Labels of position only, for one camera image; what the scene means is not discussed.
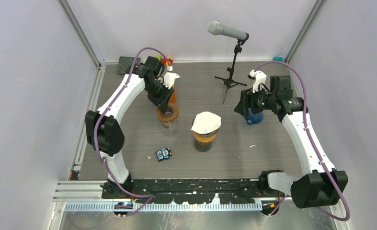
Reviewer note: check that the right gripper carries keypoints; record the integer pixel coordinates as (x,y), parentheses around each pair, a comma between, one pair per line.
(243,107)

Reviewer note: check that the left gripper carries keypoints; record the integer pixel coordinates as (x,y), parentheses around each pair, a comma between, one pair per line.
(162,101)

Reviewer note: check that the glass carafe with wooden collar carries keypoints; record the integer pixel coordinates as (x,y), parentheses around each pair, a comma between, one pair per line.
(170,127)

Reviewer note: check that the white paper coffee filter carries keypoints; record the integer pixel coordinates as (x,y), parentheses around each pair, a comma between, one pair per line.
(206,122)

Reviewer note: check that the dark glass carafe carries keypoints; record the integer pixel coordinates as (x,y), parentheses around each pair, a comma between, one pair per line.
(202,147)

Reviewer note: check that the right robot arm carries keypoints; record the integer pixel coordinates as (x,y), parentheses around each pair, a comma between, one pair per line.
(316,186)

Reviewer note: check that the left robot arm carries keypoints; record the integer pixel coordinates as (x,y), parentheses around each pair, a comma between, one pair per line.
(103,131)

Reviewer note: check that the orange coffee filter bag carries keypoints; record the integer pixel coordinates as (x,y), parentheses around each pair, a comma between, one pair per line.
(172,98)

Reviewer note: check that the blue ribbed dripper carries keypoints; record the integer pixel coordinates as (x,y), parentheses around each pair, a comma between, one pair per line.
(253,119)

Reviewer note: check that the black microphone tripod stand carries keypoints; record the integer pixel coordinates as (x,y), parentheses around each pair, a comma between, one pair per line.
(229,82)

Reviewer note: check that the toy train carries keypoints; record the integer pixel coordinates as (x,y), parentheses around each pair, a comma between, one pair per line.
(164,61)

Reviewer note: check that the blue owl toy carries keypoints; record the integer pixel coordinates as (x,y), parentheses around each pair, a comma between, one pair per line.
(163,154)

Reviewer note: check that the dark grey studded plate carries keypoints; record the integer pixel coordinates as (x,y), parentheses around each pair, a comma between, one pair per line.
(125,63)

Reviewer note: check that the grey microphone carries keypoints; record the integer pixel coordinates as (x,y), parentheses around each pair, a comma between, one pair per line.
(217,28)

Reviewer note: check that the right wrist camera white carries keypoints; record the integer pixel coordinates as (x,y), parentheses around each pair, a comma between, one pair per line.
(258,77)

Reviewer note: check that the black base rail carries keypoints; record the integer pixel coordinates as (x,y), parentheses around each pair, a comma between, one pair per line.
(191,191)

